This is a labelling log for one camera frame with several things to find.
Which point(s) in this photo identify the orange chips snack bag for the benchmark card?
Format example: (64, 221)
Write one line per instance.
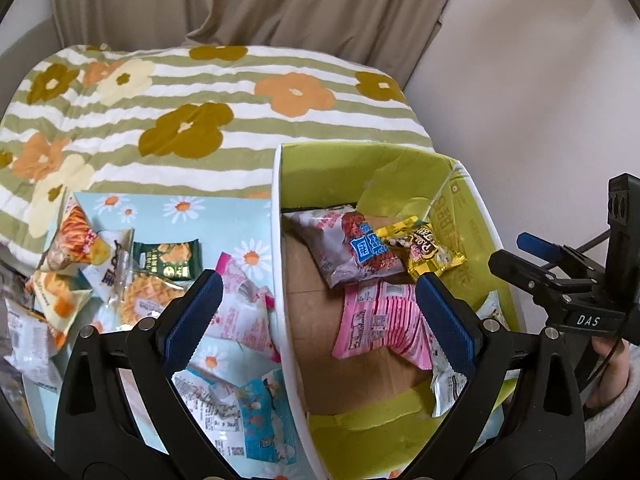
(75, 244)

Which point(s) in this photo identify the white grey corn snack bag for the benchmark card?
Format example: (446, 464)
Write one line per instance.
(447, 384)

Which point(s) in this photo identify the small white snack packet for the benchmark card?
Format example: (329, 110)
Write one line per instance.
(33, 347)

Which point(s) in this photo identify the blue white snack bag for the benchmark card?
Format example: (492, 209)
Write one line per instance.
(253, 421)

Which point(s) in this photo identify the light blue daisy tablecloth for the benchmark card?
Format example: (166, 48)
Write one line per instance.
(175, 238)

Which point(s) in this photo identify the dark green snack packet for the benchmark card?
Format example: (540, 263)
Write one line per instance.
(179, 262)

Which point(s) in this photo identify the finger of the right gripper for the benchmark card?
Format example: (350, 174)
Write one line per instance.
(563, 262)
(541, 285)

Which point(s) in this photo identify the yellow nut snack bag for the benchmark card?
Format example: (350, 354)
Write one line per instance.
(415, 243)

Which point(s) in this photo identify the white fuzzy right sleeve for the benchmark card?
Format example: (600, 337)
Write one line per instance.
(600, 427)

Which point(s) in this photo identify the clear waffle snack packet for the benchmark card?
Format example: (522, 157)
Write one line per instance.
(137, 293)

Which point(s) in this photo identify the pink red snack bag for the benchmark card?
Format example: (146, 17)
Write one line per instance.
(380, 314)

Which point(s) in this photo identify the beige curtain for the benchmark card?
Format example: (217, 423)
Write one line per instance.
(390, 35)

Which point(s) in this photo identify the white red meat snack bag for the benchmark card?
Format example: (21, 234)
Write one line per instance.
(344, 246)

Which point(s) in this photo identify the white black snack packet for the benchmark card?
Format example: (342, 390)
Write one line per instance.
(109, 263)

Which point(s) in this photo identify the person's right hand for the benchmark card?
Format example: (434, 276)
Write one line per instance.
(615, 374)

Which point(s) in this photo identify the pink white snack packet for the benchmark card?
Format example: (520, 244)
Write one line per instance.
(243, 314)

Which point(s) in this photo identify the striped floral quilt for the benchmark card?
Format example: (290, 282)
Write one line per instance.
(182, 122)

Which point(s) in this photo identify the orange white snack bag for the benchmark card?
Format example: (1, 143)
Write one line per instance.
(59, 298)

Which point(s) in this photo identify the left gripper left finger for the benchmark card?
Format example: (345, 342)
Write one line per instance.
(96, 436)

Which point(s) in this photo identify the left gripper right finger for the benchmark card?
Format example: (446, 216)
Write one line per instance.
(519, 415)

